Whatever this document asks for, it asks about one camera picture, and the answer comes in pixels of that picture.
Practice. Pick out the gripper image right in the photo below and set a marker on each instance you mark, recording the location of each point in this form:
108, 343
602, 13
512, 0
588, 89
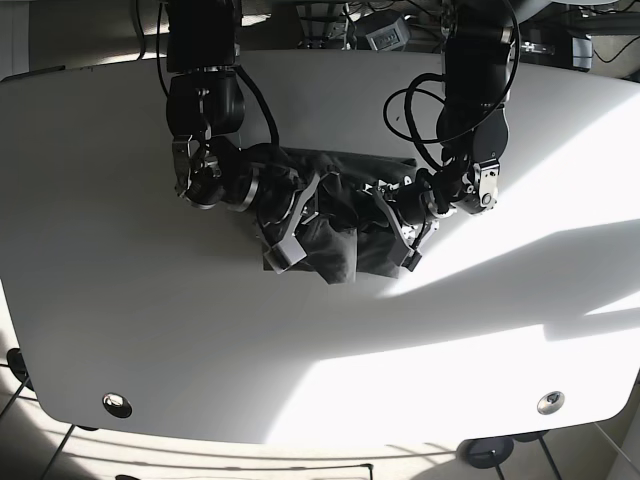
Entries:
406, 207

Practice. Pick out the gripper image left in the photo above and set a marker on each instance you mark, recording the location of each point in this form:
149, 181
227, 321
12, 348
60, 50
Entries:
280, 208

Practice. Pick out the dark grey T-shirt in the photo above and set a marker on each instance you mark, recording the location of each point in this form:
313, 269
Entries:
336, 256

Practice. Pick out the black robot arm image left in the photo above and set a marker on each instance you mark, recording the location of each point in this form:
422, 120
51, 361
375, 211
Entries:
226, 144

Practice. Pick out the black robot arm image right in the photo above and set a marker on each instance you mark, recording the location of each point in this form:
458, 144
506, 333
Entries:
481, 54

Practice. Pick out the black power box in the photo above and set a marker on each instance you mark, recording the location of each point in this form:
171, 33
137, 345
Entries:
382, 31

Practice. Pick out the right silver table grommet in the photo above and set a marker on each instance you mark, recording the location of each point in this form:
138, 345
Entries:
551, 403

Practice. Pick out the silver table grommet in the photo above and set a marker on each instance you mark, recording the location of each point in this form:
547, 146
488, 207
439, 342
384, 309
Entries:
117, 405
551, 403

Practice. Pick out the round black stand base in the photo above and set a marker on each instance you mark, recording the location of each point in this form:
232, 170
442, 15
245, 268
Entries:
485, 453

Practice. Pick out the left silver table grommet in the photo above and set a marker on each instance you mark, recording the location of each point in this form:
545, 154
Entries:
117, 405

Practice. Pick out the grey wrist camera image right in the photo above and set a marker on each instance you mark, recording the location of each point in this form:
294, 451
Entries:
403, 255

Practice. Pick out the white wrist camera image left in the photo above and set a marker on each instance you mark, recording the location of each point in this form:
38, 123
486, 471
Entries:
284, 254

